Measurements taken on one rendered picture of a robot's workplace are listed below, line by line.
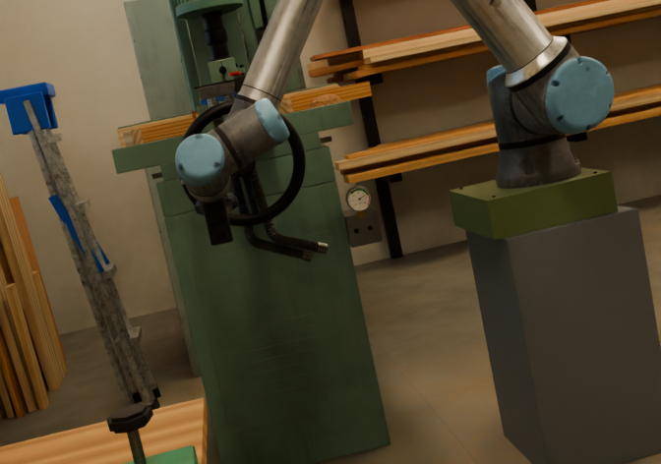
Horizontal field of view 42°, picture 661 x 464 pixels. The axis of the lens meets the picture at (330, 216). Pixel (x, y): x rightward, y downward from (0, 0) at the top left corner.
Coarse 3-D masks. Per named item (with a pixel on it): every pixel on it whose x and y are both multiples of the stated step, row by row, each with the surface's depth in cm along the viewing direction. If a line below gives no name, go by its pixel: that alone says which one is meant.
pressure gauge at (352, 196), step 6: (360, 186) 215; (348, 192) 213; (354, 192) 213; (360, 192) 213; (366, 192) 213; (348, 198) 213; (354, 198) 213; (366, 198) 213; (348, 204) 213; (354, 204) 213; (360, 204) 213; (366, 204) 214; (354, 210) 213; (360, 210) 213; (360, 216) 216
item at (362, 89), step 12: (360, 84) 232; (300, 96) 231; (312, 96) 231; (348, 96) 232; (360, 96) 232; (300, 108) 231; (180, 120) 228; (192, 120) 229; (144, 132) 228; (156, 132) 228; (168, 132) 228; (180, 132) 229
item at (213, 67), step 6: (216, 60) 224; (222, 60) 224; (228, 60) 224; (234, 60) 224; (210, 66) 224; (216, 66) 224; (228, 66) 224; (234, 66) 224; (210, 72) 224; (216, 72) 224; (228, 72) 224; (210, 78) 224; (216, 78) 224; (222, 78) 224; (228, 78) 224; (234, 84) 225
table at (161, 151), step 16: (304, 112) 216; (320, 112) 216; (336, 112) 217; (304, 128) 216; (320, 128) 217; (144, 144) 213; (160, 144) 213; (176, 144) 214; (128, 160) 213; (144, 160) 213; (160, 160) 214
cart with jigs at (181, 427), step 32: (128, 416) 86; (160, 416) 121; (192, 416) 118; (0, 448) 121; (32, 448) 118; (64, 448) 115; (96, 448) 113; (128, 448) 110; (160, 448) 108; (192, 448) 92
